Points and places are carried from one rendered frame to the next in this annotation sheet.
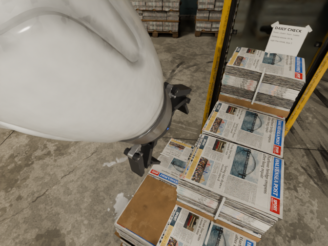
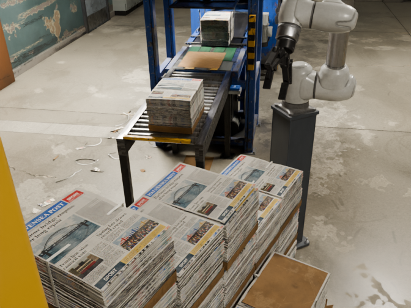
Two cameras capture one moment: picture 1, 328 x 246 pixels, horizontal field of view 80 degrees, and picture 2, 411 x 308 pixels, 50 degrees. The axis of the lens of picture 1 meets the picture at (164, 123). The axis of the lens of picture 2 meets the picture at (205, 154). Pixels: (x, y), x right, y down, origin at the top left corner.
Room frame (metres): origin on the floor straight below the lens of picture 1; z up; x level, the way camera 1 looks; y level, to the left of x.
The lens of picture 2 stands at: (1.93, -0.15, 2.07)
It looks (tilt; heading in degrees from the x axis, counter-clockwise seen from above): 30 degrees down; 185
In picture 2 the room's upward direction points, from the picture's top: 1 degrees counter-clockwise
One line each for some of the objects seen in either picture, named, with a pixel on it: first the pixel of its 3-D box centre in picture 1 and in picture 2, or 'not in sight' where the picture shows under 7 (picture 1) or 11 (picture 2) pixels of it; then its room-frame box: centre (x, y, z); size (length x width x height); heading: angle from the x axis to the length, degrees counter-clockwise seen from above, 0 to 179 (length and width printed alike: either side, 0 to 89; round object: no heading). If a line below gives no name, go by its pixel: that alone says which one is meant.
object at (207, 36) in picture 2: not in sight; (217, 28); (-2.67, -0.38, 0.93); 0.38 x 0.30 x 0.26; 174
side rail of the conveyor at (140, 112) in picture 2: not in sight; (151, 104); (-1.12, -0.81, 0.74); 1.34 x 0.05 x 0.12; 174
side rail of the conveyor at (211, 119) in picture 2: not in sight; (216, 108); (-1.07, -0.31, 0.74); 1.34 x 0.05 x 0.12; 174
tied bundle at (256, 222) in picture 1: (225, 183); (203, 214); (0.47, -0.28, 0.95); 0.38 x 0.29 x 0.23; 64
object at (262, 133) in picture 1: (244, 125); (159, 231); (0.73, -0.42, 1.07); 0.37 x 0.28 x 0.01; 63
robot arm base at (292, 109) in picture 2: not in sight; (293, 102); (-0.52, 0.17, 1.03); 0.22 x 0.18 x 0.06; 29
